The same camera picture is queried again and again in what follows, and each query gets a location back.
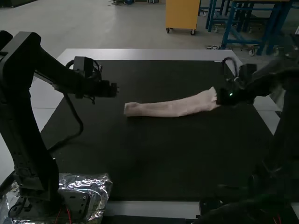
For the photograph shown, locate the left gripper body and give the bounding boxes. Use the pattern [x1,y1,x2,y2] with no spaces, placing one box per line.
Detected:
[93,80,120,98]

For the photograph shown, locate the black cable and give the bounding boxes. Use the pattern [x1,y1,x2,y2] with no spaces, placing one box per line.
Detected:
[222,56,240,79]
[45,92,85,152]

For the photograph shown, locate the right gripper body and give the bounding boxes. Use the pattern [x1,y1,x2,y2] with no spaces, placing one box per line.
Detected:
[216,85,241,106]

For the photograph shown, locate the black mat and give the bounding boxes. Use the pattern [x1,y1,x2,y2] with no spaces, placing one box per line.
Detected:
[39,59,275,203]

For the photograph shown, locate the blue metal frame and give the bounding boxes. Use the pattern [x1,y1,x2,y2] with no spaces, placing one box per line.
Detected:
[205,0,254,33]
[220,0,294,56]

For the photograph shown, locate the pale towel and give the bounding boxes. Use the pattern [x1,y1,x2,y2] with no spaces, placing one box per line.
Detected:
[123,86,221,118]

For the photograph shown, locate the yellow wheeled cabinet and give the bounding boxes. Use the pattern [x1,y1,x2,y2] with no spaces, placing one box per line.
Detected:
[165,0,201,36]

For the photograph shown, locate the silver foil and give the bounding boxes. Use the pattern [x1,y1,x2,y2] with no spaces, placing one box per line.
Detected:
[0,172,114,223]

